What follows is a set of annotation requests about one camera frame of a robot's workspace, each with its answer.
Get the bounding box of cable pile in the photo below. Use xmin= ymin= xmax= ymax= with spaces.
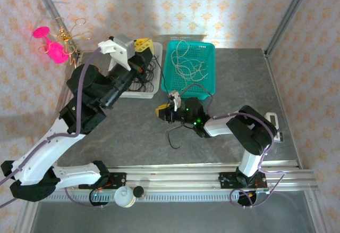
xmin=168 ymin=124 xmax=192 ymax=149

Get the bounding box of thin black cable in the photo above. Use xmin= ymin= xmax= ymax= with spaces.
xmin=155 ymin=53 xmax=172 ymax=103

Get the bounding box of white plastic basket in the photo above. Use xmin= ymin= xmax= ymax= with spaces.
xmin=107 ymin=41 xmax=163 ymax=99

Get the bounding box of pink flocked goblet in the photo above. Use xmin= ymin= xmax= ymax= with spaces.
xmin=32 ymin=26 xmax=69 ymax=65

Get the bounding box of teal plastic basket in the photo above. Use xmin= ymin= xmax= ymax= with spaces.
xmin=160 ymin=38 xmax=218 ymax=101

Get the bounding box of small black cap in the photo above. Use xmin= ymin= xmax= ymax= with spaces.
xmin=132 ymin=186 xmax=146 ymax=201

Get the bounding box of white digital timer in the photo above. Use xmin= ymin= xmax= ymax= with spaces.
xmin=265 ymin=112 xmax=279 ymax=130

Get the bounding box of white bottle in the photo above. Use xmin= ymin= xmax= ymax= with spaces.
xmin=114 ymin=186 xmax=137 ymax=207

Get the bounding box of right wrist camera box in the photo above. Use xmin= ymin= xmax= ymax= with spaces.
xmin=168 ymin=89 xmax=183 ymax=111

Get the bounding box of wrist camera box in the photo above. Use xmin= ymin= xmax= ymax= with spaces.
xmin=168 ymin=89 xmax=183 ymax=111
xmin=98 ymin=35 xmax=136 ymax=71

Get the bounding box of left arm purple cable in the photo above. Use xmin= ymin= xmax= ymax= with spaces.
xmin=0 ymin=48 xmax=107 ymax=210

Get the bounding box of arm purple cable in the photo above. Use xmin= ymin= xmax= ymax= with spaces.
xmin=179 ymin=84 xmax=286 ymax=209
xmin=0 ymin=48 xmax=107 ymax=210

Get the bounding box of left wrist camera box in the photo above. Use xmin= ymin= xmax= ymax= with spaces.
xmin=98 ymin=35 xmax=136 ymax=71

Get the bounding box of coiled black cables bundle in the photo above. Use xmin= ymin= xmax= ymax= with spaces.
xmin=130 ymin=60 xmax=160 ymax=93

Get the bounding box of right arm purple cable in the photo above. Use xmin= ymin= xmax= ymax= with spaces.
xmin=179 ymin=84 xmax=286 ymax=209

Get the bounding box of gold wire stand black base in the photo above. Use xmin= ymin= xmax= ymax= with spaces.
xmin=39 ymin=16 xmax=94 ymax=68

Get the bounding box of aluminium mounting rail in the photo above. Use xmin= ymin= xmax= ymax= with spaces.
xmin=28 ymin=162 xmax=318 ymax=192

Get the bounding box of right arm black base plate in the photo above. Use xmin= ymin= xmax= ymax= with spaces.
xmin=218 ymin=172 xmax=269 ymax=190

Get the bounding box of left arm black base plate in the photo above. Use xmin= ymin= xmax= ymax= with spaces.
xmin=79 ymin=172 xmax=128 ymax=190

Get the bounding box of grey slotted cable duct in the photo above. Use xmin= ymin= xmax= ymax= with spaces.
xmin=38 ymin=192 xmax=268 ymax=202

